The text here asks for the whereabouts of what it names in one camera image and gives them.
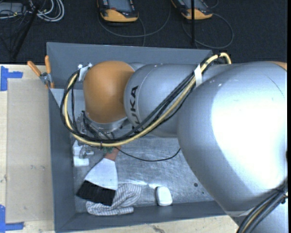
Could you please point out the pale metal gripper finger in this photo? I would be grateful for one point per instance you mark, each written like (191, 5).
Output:
(81, 161)
(76, 148)

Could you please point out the grey metal bin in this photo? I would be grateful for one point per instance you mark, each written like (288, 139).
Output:
(63, 154)

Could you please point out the brown cardboard board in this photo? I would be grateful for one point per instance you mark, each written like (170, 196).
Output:
(29, 149)

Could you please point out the striped grey white cloth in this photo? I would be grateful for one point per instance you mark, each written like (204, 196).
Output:
(126, 200)

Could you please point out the white rounded soap bar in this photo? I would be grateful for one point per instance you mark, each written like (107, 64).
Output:
(164, 196)

